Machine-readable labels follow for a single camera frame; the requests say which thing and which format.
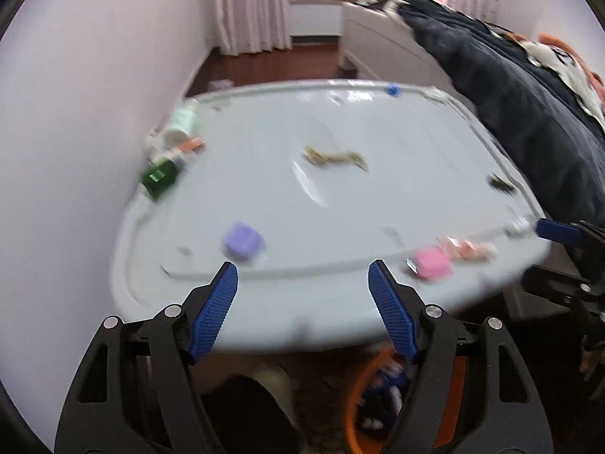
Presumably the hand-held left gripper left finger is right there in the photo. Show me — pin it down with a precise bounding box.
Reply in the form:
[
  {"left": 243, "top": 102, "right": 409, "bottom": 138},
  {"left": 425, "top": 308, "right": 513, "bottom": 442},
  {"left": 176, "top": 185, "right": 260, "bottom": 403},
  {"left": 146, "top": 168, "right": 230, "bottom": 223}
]
[{"left": 54, "top": 261, "right": 239, "bottom": 454}]

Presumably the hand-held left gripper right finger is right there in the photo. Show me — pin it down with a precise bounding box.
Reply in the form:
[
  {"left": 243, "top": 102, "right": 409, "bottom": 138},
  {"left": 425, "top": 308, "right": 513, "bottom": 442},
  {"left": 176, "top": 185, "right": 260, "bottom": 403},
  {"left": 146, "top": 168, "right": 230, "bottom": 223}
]
[{"left": 368, "top": 259, "right": 554, "bottom": 454}]

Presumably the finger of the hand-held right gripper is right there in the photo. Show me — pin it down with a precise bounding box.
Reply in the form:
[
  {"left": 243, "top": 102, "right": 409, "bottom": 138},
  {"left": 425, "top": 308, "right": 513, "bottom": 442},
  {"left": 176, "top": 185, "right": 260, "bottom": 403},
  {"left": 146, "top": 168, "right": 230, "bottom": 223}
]
[
  {"left": 536, "top": 218, "right": 605, "bottom": 256},
  {"left": 520, "top": 265, "right": 605, "bottom": 308}
]

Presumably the clear plastic bottle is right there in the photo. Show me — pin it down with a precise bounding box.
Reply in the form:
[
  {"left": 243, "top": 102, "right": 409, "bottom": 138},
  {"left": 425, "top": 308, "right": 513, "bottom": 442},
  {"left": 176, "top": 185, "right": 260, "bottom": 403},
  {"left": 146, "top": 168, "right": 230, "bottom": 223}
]
[{"left": 505, "top": 218, "right": 537, "bottom": 238}]

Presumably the purple small case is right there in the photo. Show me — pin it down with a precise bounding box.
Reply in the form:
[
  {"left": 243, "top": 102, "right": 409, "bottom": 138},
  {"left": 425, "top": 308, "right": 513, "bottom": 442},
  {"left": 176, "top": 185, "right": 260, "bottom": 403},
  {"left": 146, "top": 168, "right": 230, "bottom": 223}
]
[{"left": 222, "top": 221, "right": 264, "bottom": 262}]

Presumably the orange plastic bin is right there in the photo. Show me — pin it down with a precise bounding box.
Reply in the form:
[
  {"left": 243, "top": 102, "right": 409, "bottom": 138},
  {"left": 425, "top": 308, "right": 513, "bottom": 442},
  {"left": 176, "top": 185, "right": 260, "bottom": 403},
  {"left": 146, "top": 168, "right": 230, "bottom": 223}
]
[{"left": 344, "top": 345, "right": 466, "bottom": 454}]

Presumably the person's right hand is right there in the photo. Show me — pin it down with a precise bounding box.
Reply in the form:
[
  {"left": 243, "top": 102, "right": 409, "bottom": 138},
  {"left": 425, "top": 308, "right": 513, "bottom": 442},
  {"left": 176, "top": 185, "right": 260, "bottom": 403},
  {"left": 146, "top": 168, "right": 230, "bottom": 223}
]
[{"left": 580, "top": 340, "right": 605, "bottom": 400}]

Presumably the pink small case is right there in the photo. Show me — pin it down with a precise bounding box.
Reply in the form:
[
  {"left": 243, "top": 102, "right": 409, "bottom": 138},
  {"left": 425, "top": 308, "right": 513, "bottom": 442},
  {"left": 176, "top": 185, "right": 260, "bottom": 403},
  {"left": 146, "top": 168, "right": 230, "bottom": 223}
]
[{"left": 407, "top": 246, "right": 452, "bottom": 281}]

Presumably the gold hair clip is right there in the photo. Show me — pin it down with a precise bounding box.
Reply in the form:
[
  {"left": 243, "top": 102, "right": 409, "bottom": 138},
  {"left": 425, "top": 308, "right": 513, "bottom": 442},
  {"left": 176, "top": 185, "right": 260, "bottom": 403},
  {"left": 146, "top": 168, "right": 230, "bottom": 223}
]
[{"left": 488, "top": 173, "right": 517, "bottom": 196}]

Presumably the peach white cream tube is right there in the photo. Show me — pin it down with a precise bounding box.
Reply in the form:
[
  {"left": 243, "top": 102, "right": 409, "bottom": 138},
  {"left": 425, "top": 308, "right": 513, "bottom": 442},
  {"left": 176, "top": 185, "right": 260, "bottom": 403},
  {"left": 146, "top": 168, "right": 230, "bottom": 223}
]
[{"left": 437, "top": 236, "right": 497, "bottom": 262}]

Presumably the green transparent cap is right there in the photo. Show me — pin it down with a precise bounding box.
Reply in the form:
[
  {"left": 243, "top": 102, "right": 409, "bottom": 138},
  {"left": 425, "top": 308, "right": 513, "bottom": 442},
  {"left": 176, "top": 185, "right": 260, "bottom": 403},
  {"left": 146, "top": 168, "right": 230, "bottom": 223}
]
[{"left": 140, "top": 158, "right": 180, "bottom": 199}]

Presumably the rose gold lipstick tube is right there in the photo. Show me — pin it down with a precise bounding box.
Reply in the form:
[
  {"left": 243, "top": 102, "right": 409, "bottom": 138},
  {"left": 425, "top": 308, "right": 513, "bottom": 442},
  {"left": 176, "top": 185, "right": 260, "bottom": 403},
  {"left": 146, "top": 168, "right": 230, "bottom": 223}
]
[{"left": 172, "top": 136, "right": 208, "bottom": 157}]

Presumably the printed orange white blanket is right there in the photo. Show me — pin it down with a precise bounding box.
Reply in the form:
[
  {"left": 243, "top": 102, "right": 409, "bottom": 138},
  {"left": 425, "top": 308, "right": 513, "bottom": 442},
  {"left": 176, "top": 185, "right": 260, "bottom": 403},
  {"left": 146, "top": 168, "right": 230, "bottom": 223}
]
[{"left": 492, "top": 23, "right": 605, "bottom": 128}]

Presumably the green white lotion bottle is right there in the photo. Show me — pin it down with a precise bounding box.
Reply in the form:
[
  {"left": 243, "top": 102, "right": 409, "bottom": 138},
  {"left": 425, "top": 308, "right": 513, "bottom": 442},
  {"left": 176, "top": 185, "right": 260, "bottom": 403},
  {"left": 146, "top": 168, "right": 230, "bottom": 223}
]
[{"left": 161, "top": 99, "right": 202, "bottom": 149}]

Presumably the white window bench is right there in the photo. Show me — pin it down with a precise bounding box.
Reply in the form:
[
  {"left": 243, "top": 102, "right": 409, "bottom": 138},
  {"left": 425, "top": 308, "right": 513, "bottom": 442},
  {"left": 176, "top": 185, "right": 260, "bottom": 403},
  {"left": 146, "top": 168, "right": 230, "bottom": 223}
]
[{"left": 287, "top": 0, "right": 343, "bottom": 39}]

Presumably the beige knotted rope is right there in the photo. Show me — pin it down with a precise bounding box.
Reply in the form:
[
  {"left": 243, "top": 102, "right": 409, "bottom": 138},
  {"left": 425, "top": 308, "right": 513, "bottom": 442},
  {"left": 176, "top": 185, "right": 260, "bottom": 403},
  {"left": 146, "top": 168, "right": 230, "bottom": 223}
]
[{"left": 302, "top": 146, "right": 369, "bottom": 173}]

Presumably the white bed frame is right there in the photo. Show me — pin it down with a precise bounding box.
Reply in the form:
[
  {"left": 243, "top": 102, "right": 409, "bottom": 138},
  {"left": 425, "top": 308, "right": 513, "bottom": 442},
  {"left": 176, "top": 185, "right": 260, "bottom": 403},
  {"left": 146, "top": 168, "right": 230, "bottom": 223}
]
[{"left": 341, "top": 1, "right": 455, "bottom": 86}]

